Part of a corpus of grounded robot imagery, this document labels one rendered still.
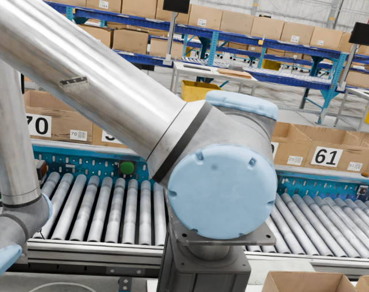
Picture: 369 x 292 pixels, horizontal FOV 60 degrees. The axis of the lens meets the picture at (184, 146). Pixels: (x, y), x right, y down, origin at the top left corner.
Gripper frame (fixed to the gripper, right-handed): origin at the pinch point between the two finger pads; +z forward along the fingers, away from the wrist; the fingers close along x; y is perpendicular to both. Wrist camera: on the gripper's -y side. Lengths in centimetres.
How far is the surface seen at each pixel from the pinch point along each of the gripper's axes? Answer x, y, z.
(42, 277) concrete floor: -6, 51, 102
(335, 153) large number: 150, -36, 54
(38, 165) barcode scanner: 11.6, -11.5, -6.4
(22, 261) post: 4.7, 21.8, 17.6
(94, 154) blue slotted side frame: 20, -22, 55
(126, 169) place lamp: 37, -16, 57
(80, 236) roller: 23.0, 12.6, 20.2
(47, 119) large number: -3, -36, 54
